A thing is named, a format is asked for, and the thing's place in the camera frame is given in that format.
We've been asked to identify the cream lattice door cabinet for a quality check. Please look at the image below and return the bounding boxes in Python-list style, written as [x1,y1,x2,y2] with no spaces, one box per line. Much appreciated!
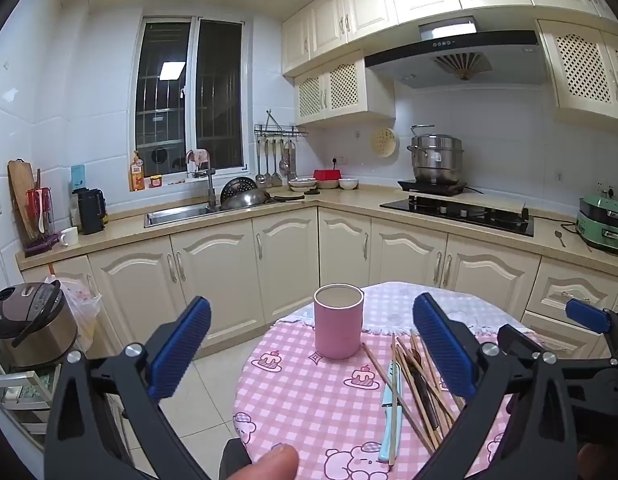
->
[294,52,397,128]
[536,19,618,123]

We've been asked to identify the beige kitchen countertop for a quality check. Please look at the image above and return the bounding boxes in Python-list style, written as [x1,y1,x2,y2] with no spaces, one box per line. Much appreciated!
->
[16,182,618,271]

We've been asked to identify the black induction cooker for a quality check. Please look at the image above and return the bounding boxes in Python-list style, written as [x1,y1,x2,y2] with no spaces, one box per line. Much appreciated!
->
[397,179,467,197]

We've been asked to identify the steel colander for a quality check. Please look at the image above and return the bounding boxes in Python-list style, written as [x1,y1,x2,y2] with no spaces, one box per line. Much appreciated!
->
[220,176,257,201]

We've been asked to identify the pink checked tablecloth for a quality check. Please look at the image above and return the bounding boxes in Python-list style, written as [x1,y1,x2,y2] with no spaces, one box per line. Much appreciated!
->
[233,317,520,480]

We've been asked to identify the white checked fringed cloth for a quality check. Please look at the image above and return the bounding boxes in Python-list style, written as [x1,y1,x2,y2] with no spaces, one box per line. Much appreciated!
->
[276,280,534,336]

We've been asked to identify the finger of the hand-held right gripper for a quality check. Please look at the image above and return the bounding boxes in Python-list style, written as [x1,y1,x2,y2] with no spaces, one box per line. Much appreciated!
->
[565,298,614,336]

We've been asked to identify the pink cloth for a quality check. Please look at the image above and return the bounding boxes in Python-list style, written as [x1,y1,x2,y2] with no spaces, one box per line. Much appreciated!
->
[186,149,211,176]

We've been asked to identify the metal storage rack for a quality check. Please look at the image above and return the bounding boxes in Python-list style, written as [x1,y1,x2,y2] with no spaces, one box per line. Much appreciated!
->
[0,355,64,451]

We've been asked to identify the cream base cabinets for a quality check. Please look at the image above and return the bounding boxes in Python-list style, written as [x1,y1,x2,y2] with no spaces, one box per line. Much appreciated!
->
[19,205,618,361]

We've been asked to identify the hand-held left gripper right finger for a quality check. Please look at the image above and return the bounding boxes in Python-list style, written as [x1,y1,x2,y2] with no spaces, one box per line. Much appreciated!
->
[413,292,590,480]

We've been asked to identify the steel steamer pot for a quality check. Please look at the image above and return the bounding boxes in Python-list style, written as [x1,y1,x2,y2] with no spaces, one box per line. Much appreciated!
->
[407,125,464,185]

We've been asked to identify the bundle of wooden chopsticks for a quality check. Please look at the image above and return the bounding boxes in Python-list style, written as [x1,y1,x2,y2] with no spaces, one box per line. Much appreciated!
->
[361,330,470,466]

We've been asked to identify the person's left hand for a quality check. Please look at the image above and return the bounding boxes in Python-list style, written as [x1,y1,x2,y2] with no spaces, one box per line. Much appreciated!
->
[239,444,300,480]

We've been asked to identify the white plastic bag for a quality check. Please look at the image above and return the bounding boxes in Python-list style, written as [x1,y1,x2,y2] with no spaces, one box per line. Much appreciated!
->
[44,275,102,351]

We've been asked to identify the wall utensil rack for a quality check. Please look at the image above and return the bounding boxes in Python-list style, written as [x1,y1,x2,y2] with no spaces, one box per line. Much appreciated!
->
[254,109,310,141]

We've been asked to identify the black gas stove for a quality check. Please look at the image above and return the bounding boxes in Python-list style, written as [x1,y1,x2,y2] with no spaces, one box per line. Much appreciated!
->
[380,197,534,237]

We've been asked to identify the light blue knife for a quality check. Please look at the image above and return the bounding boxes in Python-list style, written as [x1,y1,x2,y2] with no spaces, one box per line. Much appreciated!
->
[377,360,404,463]

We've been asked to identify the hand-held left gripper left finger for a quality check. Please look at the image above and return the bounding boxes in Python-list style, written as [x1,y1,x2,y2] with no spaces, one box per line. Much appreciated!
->
[44,296,212,480]

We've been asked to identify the black electric kettle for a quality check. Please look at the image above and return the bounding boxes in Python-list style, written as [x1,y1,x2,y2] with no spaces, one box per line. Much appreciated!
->
[78,188,107,236]

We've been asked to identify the steel faucet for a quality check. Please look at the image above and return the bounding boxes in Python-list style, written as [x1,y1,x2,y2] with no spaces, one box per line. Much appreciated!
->
[191,167,218,211]

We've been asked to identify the kitchen window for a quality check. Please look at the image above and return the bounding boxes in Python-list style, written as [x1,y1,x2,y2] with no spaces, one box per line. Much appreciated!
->
[134,15,250,186]

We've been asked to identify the silver rice cooker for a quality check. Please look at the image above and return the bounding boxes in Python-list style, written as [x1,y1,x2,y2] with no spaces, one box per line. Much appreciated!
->
[0,280,80,368]

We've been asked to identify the wooden cutting board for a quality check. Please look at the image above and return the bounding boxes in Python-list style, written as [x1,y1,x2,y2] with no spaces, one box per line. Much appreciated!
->
[8,159,42,246]

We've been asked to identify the black range hood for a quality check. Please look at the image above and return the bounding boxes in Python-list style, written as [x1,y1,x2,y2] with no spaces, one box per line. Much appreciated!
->
[364,16,547,90]

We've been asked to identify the pink cup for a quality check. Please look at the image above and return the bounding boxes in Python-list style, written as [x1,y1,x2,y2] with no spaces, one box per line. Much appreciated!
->
[314,283,365,360]

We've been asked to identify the knife holder with red utensils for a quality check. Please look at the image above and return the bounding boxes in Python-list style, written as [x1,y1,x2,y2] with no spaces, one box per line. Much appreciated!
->
[24,187,60,257]

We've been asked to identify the steel sink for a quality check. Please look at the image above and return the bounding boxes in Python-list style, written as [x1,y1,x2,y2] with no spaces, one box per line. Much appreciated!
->
[144,204,222,228]

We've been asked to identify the black plastic spork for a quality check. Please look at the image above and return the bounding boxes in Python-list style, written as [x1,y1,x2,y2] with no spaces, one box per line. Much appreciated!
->
[406,350,442,436]

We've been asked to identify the green electric cooker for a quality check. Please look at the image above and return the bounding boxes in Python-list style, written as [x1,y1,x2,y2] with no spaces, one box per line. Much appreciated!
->
[575,191,618,253]

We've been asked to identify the steel wok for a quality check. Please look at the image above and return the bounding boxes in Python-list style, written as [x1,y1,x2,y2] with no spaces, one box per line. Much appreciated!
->
[220,187,272,211]

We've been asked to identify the orange bottle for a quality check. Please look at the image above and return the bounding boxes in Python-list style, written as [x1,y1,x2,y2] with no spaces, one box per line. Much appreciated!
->
[129,150,146,192]

